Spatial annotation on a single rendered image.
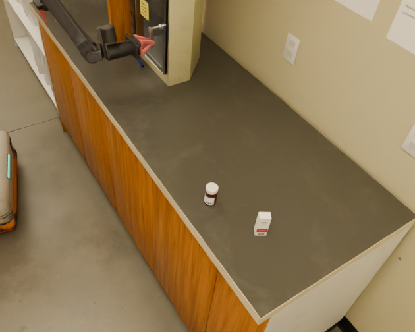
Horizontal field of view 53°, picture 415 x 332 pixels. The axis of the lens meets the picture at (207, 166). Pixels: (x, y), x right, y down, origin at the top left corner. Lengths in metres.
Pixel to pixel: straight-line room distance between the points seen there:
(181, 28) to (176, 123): 0.38
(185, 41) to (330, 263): 1.03
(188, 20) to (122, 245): 1.30
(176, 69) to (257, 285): 1.00
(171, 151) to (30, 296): 1.17
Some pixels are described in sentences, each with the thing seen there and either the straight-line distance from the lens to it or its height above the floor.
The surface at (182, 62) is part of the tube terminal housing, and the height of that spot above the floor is 1.04.
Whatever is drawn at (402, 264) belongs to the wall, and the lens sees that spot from 1.81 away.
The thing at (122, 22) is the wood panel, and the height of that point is 1.07.
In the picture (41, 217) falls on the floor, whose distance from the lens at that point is 2.61.
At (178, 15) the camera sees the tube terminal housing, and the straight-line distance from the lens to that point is 1.71.
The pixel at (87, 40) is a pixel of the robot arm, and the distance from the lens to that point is 1.67.
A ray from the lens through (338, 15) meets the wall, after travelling 1.61.
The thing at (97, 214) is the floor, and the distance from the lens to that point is 2.55.
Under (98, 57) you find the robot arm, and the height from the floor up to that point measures 1.14.
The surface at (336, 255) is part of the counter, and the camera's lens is 1.37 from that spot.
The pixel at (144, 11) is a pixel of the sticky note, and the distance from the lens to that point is 1.86.
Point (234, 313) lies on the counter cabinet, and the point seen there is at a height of 0.73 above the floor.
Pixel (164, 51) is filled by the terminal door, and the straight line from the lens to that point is 1.77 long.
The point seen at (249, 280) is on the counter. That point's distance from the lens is 1.25.
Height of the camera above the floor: 2.02
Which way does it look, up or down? 46 degrees down
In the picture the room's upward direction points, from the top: 7 degrees clockwise
